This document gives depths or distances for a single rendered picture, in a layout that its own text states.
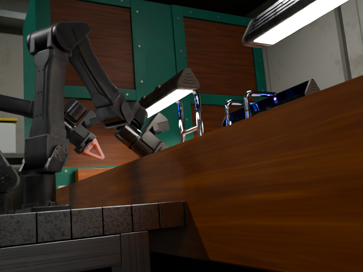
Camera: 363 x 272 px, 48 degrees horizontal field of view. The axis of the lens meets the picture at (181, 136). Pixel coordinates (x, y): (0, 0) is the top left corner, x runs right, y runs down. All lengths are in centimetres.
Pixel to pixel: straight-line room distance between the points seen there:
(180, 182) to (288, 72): 395
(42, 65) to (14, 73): 306
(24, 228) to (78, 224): 7
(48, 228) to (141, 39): 176
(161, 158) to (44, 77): 33
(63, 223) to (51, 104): 38
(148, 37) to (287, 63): 256
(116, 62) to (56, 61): 124
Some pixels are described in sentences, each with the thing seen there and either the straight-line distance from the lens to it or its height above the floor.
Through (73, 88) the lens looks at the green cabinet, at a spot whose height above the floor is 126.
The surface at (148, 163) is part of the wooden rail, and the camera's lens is 79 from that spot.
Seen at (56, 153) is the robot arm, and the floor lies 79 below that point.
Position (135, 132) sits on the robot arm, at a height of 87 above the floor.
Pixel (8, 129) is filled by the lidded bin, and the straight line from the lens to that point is 318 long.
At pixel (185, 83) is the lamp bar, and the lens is 134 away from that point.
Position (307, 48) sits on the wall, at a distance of 443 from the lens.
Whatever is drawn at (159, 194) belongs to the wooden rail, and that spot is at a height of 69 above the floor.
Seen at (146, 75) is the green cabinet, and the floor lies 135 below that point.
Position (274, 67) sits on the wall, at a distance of 473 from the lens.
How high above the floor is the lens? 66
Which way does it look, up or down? 10 degrees up
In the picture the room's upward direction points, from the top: 5 degrees counter-clockwise
